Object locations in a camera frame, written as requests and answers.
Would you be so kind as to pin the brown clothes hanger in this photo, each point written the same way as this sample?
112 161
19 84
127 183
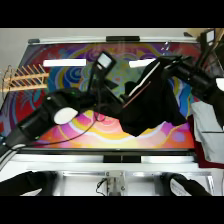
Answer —
136 95

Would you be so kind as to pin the black garment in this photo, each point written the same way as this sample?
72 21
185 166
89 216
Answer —
150 113

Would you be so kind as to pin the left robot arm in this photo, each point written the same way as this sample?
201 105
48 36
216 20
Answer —
40 116

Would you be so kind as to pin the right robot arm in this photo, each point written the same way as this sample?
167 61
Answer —
203 83

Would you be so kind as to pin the wooden rack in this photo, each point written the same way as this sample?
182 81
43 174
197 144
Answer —
30 77

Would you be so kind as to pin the dark red garment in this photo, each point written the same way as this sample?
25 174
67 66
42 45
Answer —
203 160

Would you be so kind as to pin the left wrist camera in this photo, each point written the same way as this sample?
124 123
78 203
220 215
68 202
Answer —
105 61

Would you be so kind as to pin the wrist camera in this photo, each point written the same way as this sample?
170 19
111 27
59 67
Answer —
105 61
208 36

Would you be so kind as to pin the silver frame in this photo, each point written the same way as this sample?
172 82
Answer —
115 183

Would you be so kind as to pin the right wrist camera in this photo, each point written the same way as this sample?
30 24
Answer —
208 36

